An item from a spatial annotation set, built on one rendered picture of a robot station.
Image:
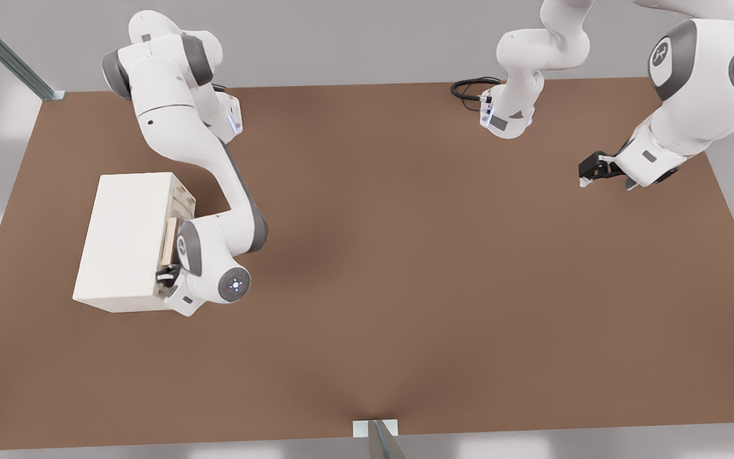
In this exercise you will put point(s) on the white oven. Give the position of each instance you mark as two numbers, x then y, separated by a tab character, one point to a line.
130	241

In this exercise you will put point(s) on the silver frame post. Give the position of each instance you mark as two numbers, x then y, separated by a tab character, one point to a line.
376	438
4	51

